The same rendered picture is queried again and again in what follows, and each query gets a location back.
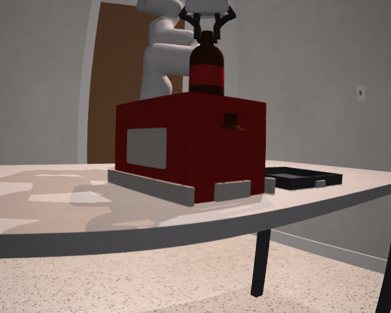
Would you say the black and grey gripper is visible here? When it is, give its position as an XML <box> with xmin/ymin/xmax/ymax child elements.
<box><xmin>179</xmin><ymin>0</ymin><xmax>236</xmax><ymax>44</ymax></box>

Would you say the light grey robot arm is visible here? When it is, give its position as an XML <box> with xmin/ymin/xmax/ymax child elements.
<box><xmin>136</xmin><ymin>0</ymin><xmax>200</xmax><ymax>100</ymax></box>

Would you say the brown glass bottle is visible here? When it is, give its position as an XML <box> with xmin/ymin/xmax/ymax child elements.
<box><xmin>189</xmin><ymin>31</ymin><xmax>224</xmax><ymax>96</ymax></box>

